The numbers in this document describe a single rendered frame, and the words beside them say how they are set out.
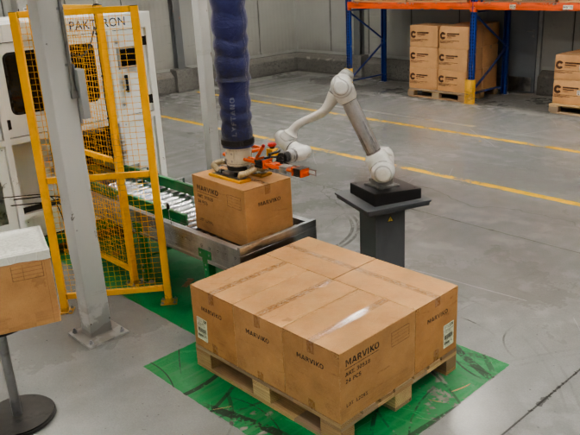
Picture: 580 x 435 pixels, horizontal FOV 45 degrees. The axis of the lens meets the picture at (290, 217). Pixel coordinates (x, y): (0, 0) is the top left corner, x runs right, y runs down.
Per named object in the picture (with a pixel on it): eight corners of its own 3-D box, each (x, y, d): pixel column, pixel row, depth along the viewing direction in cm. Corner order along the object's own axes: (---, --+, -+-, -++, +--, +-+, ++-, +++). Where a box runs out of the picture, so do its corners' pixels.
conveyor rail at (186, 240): (70, 204, 614) (66, 184, 607) (75, 204, 617) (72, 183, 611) (238, 276, 454) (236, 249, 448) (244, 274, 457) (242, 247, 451)
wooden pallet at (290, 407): (198, 363, 432) (195, 343, 428) (311, 307, 496) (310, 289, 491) (341, 450, 349) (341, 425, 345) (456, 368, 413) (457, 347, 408)
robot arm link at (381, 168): (398, 173, 470) (400, 180, 449) (376, 182, 474) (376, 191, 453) (348, 68, 454) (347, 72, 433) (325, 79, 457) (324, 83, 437)
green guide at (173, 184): (124, 173, 645) (122, 164, 642) (134, 171, 652) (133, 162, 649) (235, 210, 534) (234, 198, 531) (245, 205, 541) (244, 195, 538)
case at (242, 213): (197, 227, 504) (191, 173, 490) (241, 213, 528) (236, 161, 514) (248, 249, 460) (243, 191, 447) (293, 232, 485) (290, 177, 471)
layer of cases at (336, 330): (196, 343, 428) (189, 284, 414) (310, 289, 491) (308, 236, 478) (340, 425, 345) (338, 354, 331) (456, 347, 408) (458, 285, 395)
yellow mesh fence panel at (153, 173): (55, 315, 505) (0, 12, 434) (58, 308, 514) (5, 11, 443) (177, 304, 511) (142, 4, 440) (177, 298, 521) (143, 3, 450)
